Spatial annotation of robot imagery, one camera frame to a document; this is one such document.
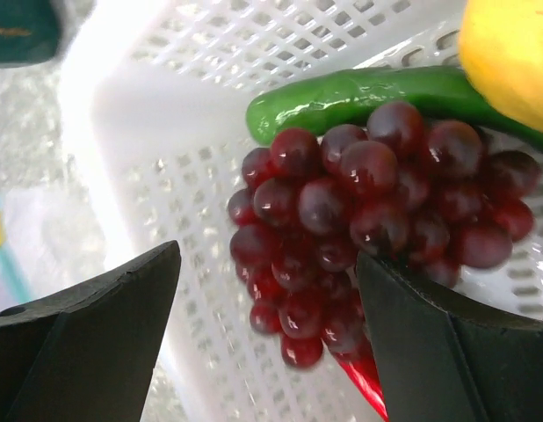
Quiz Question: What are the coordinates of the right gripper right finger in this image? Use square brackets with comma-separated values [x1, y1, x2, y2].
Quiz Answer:
[357, 253, 543, 422]

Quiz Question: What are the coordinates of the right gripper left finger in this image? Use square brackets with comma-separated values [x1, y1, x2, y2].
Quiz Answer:
[0, 241, 181, 421]

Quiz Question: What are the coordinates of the clear zip top bag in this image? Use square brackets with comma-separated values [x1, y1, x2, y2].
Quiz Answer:
[0, 189, 37, 312]

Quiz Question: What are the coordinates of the red grape bunch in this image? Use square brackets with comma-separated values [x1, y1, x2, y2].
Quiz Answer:
[228, 101, 542, 369]

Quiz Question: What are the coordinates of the red chili pepper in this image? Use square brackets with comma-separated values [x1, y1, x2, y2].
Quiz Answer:
[333, 353, 388, 421]

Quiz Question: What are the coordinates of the green chili pepper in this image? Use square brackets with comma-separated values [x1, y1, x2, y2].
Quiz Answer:
[245, 66, 543, 153]

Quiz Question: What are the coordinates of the white plastic basket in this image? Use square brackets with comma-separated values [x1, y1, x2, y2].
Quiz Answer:
[60, 1, 543, 421]

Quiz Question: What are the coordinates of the yellow lemon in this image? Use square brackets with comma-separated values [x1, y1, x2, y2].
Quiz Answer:
[459, 0, 543, 133]

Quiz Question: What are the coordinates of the dark green tray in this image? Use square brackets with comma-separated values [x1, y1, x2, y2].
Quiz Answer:
[0, 0, 67, 69]

